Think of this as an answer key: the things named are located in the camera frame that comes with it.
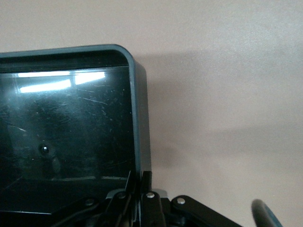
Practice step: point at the black rectangular plastic box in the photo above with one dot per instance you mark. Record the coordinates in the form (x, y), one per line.
(71, 123)

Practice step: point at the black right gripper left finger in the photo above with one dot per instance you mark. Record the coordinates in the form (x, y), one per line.
(118, 203)

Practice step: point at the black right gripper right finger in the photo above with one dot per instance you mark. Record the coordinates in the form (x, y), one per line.
(151, 208)

